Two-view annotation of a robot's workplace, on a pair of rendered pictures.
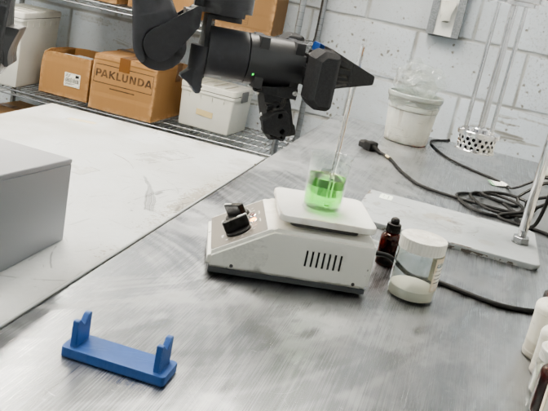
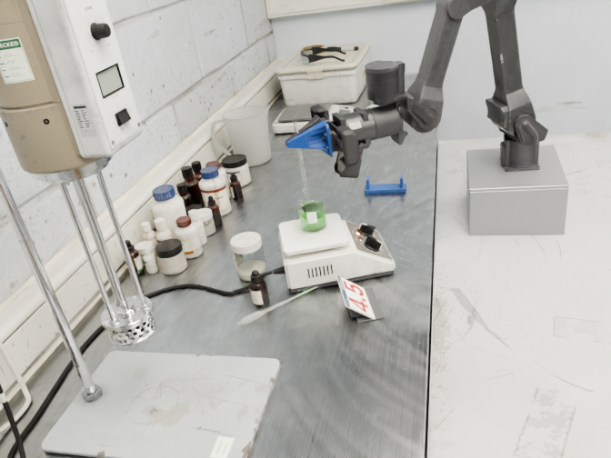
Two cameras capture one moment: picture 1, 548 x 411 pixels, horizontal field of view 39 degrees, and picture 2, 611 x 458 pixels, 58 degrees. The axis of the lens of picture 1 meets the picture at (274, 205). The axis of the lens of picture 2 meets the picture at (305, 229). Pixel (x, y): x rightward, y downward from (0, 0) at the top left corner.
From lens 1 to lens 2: 1.85 m
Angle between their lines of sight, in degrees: 135
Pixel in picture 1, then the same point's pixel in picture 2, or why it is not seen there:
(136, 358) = (378, 187)
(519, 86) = not seen: outside the picture
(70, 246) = (460, 233)
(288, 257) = not seen: hidden behind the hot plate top
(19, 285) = (452, 204)
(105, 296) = (414, 212)
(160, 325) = (381, 207)
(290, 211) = (333, 216)
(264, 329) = not seen: hidden behind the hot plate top
